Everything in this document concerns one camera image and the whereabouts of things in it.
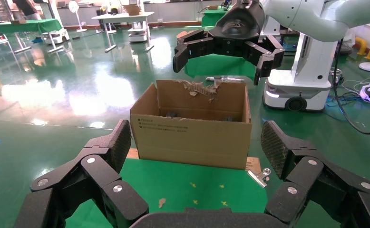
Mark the white pipe frame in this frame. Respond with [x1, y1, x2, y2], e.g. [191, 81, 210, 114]
[205, 76, 246, 84]

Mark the silver binder clip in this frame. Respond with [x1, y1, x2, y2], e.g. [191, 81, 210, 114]
[247, 168, 271, 189]

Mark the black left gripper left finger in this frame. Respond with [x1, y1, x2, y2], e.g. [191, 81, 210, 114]
[13, 119, 150, 228]

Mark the white wheeled robot body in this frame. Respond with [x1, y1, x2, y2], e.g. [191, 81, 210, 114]
[262, 16, 340, 113]

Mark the green table cloth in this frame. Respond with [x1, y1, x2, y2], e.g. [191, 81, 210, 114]
[65, 157, 269, 228]

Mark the large open cardboard carton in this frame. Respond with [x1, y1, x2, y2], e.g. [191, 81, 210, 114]
[129, 79, 253, 171]

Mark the green cloth covered table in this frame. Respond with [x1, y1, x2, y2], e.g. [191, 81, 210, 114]
[184, 53, 258, 79]
[0, 18, 63, 36]
[201, 8, 234, 28]

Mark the person in black shirt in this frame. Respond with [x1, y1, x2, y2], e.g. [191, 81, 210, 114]
[12, 0, 43, 20]

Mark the brown cardboard box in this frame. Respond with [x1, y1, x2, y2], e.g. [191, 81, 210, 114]
[123, 3, 142, 16]

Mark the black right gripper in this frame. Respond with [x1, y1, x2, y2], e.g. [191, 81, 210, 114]
[172, 0, 286, 86]

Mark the white work table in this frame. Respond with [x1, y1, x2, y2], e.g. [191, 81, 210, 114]
[91, 11, 156, 53]

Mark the white wheeled cart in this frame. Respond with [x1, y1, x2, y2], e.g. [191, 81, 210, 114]
[127, 21, 152, 43]
[42, 28, 70, 45]

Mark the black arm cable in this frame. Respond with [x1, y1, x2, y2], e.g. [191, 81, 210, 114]
[331, 38, 370, 136]

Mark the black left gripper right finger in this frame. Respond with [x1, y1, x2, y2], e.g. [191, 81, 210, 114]
[260, 120, 370, 228]

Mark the blue floor cable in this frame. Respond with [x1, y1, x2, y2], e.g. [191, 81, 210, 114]
[326, 94, 364, 111]

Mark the white standing fan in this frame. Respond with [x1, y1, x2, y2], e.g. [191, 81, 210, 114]
[68, 0, 88, 33]

